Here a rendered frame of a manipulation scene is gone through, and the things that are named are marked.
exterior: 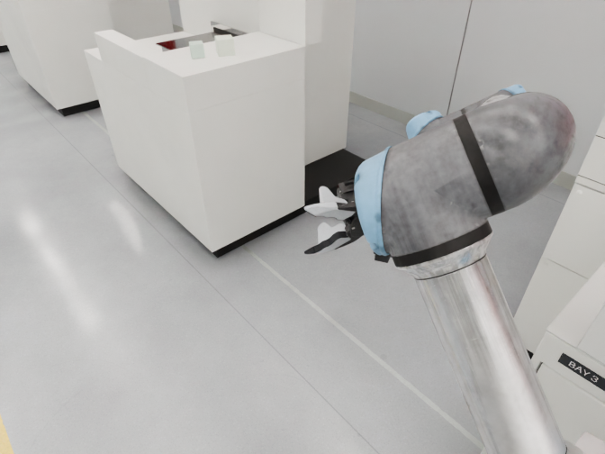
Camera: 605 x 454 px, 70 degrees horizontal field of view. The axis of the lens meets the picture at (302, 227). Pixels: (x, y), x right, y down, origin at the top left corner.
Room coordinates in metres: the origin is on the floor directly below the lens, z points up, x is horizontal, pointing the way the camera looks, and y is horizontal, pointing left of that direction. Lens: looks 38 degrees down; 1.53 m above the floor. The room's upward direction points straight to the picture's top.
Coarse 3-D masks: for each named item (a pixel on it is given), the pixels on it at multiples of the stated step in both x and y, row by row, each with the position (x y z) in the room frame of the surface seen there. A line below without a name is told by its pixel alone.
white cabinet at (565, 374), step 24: (552, 336) 0.56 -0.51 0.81; (552, 360) 0.54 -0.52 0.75; (576, 360) 0.52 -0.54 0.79; (552, 384) 0.53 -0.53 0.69; (576, 384) 0.50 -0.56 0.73; (600, 384) 0.48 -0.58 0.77; (552, 408) 0.51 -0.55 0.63; (576, 408) 0.48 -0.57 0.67; (600, 408) 0.46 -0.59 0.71; (576, 432) 0.46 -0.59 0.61; (600, 432) 0.44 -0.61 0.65
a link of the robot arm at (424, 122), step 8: (432, 112) 0.80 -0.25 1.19; (456, 112) 0.78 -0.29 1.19; (416, 120) 0.79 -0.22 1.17; (424, 120) 0.79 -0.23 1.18; (432, 120) 0.78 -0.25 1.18; (440, 120) 0.78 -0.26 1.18; (448, 120) 0.77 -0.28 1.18; (408, 128) 0.80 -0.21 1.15; (416, 128) 0.78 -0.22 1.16; (424, 128) 0.77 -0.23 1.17; (432, 128) 0.77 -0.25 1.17; (408, 136) 0.80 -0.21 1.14
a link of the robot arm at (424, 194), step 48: (432, 144) 0.41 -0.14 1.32; (384, 192) 0.39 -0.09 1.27; (432, 192) 0.38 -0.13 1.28; (480, 192) 0.37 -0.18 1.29; (384, 240) 0.38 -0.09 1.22; (432, 240) 0.35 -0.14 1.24; (480, 240) 0.35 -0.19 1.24; (432, 288) 0.34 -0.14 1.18; (480, 288) 0.33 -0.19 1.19; (480, 336) 0.30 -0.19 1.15; (480, 384) 0.27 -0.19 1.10; (528, 384) 0.27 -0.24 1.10; (480, 432) 0.25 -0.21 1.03; (528, 432) 0.23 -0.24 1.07
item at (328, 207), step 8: (320, 192) 0.63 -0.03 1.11; (328, 192) 0.64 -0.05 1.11; (320, 200) 0.61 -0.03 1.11; (328, 200) 0.62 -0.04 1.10; (336, 200) 0.63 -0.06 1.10; (344, 200) 0.64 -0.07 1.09; (304, 208) 0.59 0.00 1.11; (312, 208) 0.59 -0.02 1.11; (320, 208) 0.59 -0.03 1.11; (328, 208) 0.59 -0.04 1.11; (336, 208) 0.60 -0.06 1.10; (328, 216) 0.60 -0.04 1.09; (336, 216) 0.60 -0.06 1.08; (344, 216) 0.61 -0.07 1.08
